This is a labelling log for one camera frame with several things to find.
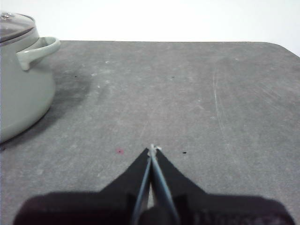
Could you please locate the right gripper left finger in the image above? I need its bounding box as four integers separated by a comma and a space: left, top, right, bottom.
13, 147, 152, 225

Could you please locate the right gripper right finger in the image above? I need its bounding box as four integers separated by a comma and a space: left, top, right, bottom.
140, 147, 296, 225

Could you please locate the glass lid with green knob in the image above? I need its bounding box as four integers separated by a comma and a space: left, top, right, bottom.
0, 13, 36, 45

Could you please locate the sage green electric pot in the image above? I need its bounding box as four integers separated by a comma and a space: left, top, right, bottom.
0, 23, 61, 144

